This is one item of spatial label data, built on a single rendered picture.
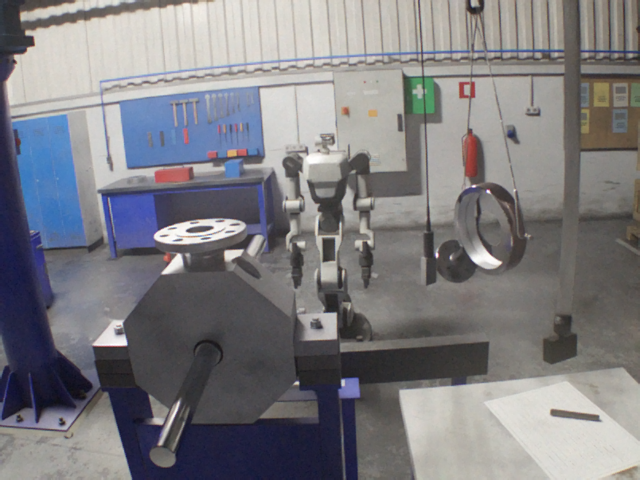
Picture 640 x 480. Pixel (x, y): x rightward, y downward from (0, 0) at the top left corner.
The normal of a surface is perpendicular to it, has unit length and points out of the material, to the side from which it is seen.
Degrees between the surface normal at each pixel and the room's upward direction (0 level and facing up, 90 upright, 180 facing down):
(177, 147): 90
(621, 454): 0
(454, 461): 0
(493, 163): 90
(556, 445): 0
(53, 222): 90
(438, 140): 90
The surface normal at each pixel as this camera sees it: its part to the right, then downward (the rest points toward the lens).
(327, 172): -0.17, 0.27
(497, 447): -0.07, -0.96
